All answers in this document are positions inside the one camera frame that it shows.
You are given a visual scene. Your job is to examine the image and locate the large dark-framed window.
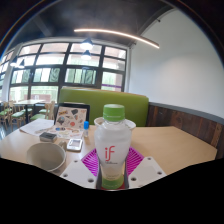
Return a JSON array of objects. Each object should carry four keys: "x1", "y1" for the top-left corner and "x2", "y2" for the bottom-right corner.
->
[{"x1": 0, "y1": 42, "x2": 129, "y2": 103}]

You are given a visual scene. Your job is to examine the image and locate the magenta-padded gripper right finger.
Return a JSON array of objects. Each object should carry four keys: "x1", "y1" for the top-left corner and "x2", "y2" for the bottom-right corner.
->
[{"x1": 124, "y1": 146, "x2": 167, "y2": 190}]

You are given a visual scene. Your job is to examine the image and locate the wooden chairs with green seats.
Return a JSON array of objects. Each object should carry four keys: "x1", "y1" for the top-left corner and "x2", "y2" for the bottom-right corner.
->
[{"x1": 0, "y1": 99, "x2": 56, "y2": 129}]

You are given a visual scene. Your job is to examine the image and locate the white paper cup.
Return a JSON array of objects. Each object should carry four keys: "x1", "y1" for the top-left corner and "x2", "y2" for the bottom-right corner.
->
[{"x1": 26, "y1": 142, "x2": 67, "y2": 173}]

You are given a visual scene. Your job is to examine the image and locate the clear bottle with green cap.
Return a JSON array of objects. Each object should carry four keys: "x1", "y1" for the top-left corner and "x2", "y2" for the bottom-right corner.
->
[{"x1": 93, "y1": 103, "x2": 133, "y2": 190}]

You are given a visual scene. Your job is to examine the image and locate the small white flat device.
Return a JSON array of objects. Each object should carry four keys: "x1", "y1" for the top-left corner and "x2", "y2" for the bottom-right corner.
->
[{"x1": 66, "y1": 137, "x2": 84, "y2": 152}]

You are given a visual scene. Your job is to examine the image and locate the long linear ceiling light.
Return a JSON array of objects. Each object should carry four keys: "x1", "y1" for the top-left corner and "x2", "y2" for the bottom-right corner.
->
[{"x1": 73, "y1": 28, "x2": 160, "y2": 50}]

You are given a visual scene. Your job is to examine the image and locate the green upholstered bench backrest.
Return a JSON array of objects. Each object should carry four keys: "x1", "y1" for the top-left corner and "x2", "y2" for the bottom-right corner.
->
[{"x1": 58, "y1": 86, "x2": 150, "y2": 128}]

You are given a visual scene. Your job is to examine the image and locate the wooden dining table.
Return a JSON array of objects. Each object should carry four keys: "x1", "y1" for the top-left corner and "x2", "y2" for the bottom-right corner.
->
[{"x1": 13, "y1": 98, "x2": 46, "y2": 114}]

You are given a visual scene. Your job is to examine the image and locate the white sticker-printed sheet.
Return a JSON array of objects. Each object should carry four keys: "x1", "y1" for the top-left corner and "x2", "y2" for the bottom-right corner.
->
[{"x1": 50, "y1": 125, "x2": 85, "y2": 140}]

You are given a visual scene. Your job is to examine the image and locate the black sticker-covered laptop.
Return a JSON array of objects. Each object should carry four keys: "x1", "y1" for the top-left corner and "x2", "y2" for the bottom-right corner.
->
[{"x1": 53, "y1": 102, "x2": 91, "y2": 133}]

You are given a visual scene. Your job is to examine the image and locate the small black box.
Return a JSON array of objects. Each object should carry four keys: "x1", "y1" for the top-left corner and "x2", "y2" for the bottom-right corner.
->
[{"x1": 39, "y1": 131, "x2": 58, "y2": 143}]

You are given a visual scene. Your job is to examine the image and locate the small blue-capped bottle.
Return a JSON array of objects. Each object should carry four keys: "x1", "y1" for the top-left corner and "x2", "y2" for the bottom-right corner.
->
[{"x1": 83, "y1": 120, "x2": 90, "y2": 138}]

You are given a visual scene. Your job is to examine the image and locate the white paper sheets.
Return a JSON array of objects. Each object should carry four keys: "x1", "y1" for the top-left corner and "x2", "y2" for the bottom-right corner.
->
[{"x1": 19, "y1": 118, "x2": 56, "y2": 137}]

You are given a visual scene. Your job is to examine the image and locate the black pendant lamps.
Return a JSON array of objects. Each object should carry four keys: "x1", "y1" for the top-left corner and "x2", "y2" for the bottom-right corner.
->
[{"x1": 9, "y1": 37, "x2": 95, "y2": 69}]

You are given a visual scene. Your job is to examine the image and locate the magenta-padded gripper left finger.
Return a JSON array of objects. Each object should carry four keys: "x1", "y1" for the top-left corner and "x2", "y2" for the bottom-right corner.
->
[{"x1": 59, "y1": 148, "x2": 102, "y2": 190}]

